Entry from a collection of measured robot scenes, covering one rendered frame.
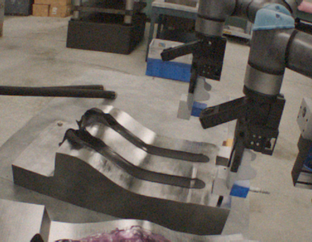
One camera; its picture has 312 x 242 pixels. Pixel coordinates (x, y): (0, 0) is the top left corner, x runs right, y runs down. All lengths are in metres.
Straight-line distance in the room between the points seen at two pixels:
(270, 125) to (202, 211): 0.22
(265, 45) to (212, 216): 0.36
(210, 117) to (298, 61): 0.21
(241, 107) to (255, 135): 0.06
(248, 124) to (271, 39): 0.17
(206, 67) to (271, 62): 0.35
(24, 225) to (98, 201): 0.23
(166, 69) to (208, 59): 3.06
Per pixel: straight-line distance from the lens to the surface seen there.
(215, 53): 0.92
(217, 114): 0.66
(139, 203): 0.73
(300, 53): 0.58
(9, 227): 0.59
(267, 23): 0.60
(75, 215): 0.77
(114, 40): 4.70
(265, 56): 0.60
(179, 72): 3.96
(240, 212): 0.86
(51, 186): 0.79
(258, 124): 0.66
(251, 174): 0.70
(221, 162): 0.88
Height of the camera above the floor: 1.32
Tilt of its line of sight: 26 degrees down
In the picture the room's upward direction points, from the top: 9 degrees clockwise
